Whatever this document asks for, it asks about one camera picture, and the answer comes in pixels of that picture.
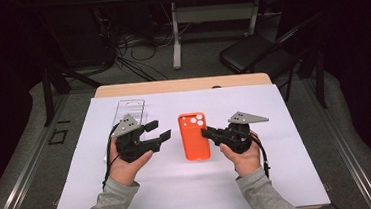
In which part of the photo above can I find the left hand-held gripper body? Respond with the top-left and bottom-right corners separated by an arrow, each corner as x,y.
109,111 -> 162,164

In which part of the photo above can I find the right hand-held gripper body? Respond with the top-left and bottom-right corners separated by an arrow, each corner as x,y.
219,108 -> 272,156

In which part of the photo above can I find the orange phone case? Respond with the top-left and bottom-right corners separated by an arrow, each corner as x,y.
177,111 -> 212,162

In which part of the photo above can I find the person's right hand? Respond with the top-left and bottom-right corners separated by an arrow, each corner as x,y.
218,130 -> 263,180

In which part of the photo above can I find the person's left hand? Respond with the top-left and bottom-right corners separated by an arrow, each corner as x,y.
106,135 -> 157,189

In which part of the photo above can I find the wooden table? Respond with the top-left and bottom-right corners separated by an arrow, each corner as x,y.
41,68 -> 332,209

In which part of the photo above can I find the black folding chair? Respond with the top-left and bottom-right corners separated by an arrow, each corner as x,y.
216,11 -> 333,109

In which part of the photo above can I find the white-legged desk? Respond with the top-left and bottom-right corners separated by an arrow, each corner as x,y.
148,0 -> 298,72

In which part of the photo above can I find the black metal stand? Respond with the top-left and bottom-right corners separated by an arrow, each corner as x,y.
34,10 -> 108,128

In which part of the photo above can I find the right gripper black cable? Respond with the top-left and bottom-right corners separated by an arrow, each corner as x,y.
249,131 -> 273,180

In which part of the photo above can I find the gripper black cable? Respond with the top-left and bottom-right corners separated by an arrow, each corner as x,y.
249,131 -> 273,180
97,124 -> 125,191

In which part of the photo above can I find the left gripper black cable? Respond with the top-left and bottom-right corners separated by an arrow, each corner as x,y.
97,124 -> 125,191

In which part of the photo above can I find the bundle of floor cables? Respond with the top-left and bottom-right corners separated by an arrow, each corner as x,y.
99,0 -> 194,86

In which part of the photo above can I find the metal floor rail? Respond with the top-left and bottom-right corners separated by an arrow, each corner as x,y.
0,93 -> 77,209
301,69 -> 371,209

